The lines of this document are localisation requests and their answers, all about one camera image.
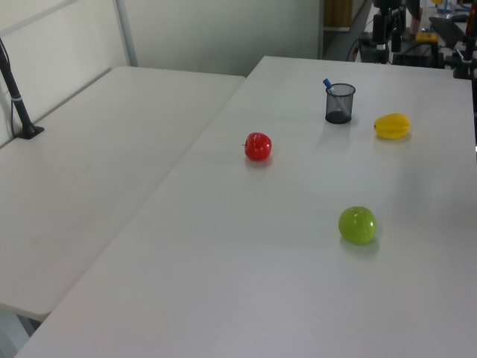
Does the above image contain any black camera pole with base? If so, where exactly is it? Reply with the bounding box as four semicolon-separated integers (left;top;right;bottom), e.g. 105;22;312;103
0;36;45;141

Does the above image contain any black mesh pen holder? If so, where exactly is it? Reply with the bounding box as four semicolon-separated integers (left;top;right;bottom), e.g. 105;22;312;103
324;83;356;125

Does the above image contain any red plastic apple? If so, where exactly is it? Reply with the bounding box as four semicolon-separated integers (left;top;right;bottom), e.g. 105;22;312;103
241;131;273;162

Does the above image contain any grey metal partition post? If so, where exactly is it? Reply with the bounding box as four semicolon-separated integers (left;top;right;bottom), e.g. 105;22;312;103
114;0;139;69

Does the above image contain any wooden cabinet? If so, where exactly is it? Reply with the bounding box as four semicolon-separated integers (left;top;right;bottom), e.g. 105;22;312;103
323;0;353;31

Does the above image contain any white marker pen blue cap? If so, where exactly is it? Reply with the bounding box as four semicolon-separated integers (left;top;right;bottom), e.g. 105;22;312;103
322;77;341;113

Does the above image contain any green plastic apple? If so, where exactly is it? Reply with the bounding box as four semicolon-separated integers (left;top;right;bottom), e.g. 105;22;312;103
338;206;378;245

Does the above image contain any small yellow box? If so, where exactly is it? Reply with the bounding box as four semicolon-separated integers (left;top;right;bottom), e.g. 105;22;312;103
414;31;439;45

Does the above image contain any black clamp mount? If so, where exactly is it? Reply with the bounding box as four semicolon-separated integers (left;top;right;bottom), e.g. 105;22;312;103
452;35;477;80

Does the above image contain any white folding table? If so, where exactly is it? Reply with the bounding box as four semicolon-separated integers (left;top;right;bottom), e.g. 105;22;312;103
0;66;247;321

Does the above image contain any yellow plastic starfruit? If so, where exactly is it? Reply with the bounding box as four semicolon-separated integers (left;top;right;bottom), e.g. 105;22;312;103
373;113;411;141

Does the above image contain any black electronic equipment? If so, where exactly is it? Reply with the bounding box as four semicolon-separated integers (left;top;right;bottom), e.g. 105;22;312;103
357;32;454;70

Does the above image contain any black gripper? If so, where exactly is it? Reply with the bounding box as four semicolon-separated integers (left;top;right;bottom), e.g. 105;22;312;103
372;0;409;53

